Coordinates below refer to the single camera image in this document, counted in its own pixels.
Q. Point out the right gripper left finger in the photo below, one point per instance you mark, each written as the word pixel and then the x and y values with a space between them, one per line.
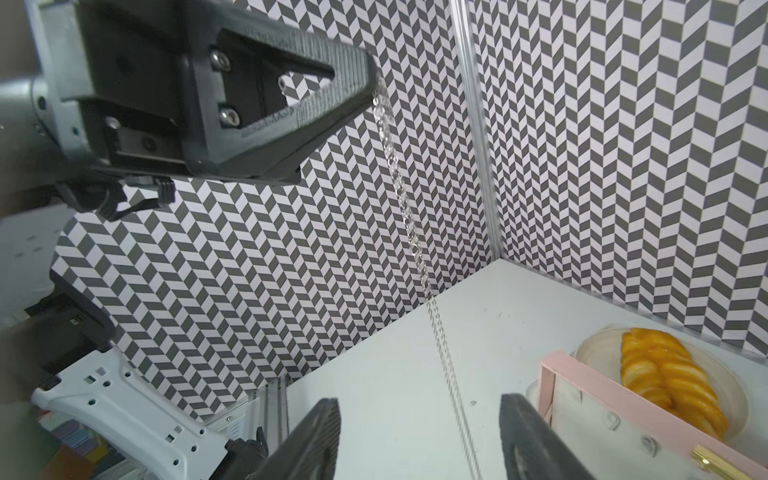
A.
pixel 311 450

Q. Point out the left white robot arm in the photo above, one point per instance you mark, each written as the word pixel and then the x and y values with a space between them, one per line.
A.
pixel 62 357

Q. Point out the cream round plate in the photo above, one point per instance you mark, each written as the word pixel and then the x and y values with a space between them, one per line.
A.
pixel 602 352

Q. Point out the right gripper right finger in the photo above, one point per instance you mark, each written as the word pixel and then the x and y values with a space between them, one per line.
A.
pixel 530 448

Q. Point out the yellow braided bread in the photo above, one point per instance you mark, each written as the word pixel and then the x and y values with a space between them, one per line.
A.
pixel 657 367

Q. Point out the metal base rail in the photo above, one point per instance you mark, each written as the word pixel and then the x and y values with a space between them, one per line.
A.
pixel 261 415

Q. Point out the pink jewelry box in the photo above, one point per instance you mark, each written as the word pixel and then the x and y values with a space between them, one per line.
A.
pixel 616 434

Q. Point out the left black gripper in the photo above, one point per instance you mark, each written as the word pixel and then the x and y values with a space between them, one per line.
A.
pixel 137 93

